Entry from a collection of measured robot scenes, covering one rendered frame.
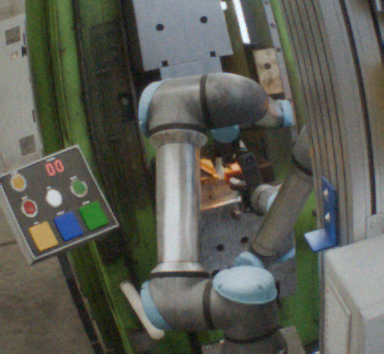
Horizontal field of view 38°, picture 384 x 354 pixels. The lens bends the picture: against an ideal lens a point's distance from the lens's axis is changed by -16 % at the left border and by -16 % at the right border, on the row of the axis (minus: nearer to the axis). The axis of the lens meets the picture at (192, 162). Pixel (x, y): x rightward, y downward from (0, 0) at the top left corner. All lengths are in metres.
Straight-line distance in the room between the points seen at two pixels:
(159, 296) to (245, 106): 0.42
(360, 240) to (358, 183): 0.08
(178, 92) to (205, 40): 0.75
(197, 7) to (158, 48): 0.20
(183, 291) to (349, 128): 0.57
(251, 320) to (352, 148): 0.52
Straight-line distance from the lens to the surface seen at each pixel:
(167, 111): 1.27
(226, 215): 2.04
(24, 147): 7.30
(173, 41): 1.97
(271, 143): 2.27
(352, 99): 0.72
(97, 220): 1.82
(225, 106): 1.25
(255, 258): 1.52
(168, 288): 1.18
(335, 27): 0.71
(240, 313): 1.14
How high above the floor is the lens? 1.54
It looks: 14 degrees down
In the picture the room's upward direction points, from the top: 11 degrees counter-clockwise
